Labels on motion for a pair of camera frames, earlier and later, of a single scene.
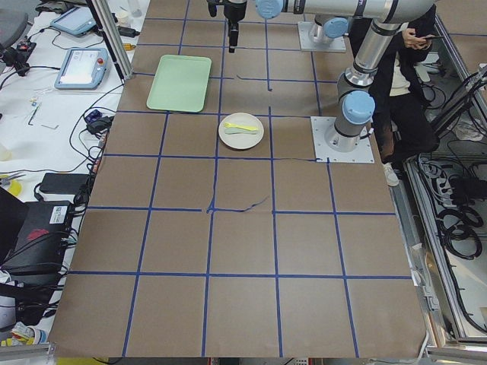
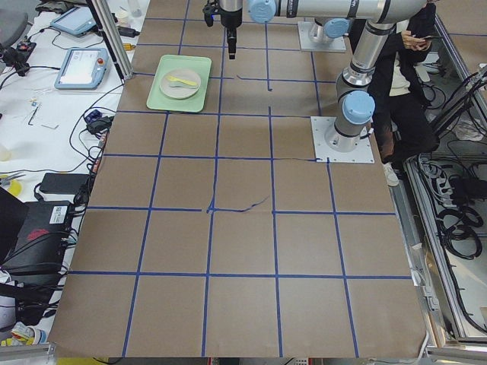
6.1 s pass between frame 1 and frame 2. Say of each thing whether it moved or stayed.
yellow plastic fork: moved
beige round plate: moved
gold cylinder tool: stayed
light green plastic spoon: moved
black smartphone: stayed
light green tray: stayed
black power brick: stayed
